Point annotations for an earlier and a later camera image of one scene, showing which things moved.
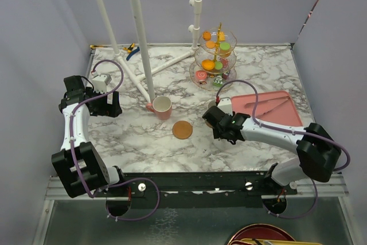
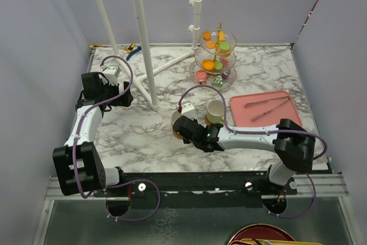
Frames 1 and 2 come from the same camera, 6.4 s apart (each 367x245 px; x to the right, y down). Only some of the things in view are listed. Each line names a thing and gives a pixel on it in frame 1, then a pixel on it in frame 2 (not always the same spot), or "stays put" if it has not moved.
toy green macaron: [225, 46] stays put
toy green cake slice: [218, 81] stays put
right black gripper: [216, 133] -> [186, 140]
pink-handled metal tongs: [282, 100] stays put
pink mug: [161, 106] -> [175, 116]
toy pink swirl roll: [200, 74] stays put
